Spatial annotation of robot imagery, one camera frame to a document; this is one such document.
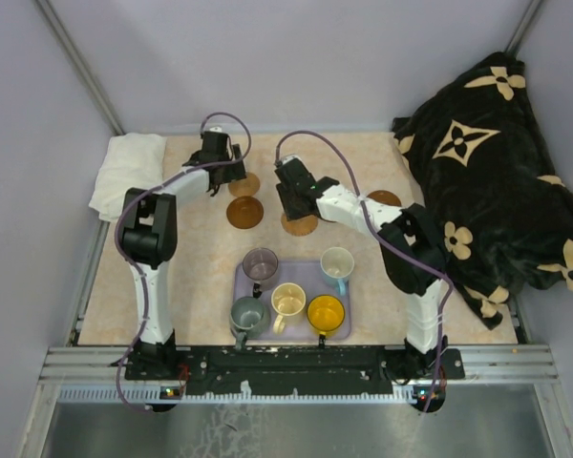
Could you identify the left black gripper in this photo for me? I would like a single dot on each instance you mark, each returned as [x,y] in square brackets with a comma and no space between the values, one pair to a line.
[235,171]

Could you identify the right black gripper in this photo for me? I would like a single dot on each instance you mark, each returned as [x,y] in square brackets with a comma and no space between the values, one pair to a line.
[291,214]

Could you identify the woven rattan coaster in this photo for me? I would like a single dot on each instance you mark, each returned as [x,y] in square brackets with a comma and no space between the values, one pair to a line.
[246,187]
[299,227]

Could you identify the white mug blue handle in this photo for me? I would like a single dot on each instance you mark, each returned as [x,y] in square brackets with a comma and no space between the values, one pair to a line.
[337,265]

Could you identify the dark wooden coaster back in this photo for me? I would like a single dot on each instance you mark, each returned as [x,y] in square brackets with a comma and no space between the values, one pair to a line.
[385,197]

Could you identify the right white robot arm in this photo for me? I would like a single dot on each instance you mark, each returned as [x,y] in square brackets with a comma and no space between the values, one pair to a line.
[412,251]

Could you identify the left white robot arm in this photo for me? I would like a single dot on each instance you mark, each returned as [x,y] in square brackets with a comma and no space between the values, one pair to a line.
[147,238]

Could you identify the smoky purple glass mug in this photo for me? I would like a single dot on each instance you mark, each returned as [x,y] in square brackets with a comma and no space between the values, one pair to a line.
[261,266]

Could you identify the white folded cloth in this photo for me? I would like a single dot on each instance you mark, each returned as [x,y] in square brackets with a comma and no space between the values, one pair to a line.
[132,160]

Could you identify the lavender plastic tray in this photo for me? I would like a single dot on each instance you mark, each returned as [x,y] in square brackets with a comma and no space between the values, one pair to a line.
[308,275]

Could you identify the cream yellow mug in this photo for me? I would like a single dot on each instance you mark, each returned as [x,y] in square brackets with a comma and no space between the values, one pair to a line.
[288,300]

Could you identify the amber yellow glass mug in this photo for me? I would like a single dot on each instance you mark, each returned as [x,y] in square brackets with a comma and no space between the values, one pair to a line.
[325,315]

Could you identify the grey green mug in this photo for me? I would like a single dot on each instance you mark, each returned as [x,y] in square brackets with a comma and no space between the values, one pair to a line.
[249,318]

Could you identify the black floral blanket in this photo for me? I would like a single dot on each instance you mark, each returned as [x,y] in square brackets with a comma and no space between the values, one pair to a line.
[477,153]

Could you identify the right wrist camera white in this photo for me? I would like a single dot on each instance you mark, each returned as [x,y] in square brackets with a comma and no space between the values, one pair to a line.
[285,160]

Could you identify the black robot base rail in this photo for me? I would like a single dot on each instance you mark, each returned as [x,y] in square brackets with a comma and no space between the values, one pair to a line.
[304,370]

